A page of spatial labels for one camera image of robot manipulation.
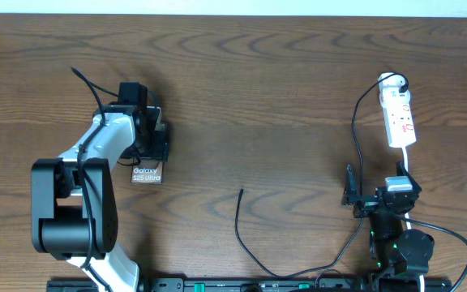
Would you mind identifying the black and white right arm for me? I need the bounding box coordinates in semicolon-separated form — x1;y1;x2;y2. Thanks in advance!
341;161;435;291

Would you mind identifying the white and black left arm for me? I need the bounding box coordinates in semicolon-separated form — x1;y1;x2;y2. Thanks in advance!
31;82;169;292

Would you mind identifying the white USB charger adapter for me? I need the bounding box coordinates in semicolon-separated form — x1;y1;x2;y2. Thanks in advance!
378;72;411;99

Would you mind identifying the white power strip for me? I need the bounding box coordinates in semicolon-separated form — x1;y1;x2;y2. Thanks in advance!
379;87;417;148

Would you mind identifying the white power strip cord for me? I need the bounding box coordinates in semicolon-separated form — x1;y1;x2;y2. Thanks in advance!
401;146;426;292

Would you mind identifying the black left camera cable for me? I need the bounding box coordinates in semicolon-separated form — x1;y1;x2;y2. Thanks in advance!
70;67;115;292

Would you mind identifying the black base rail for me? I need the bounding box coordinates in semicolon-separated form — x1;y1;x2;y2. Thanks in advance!
45;275;452;292

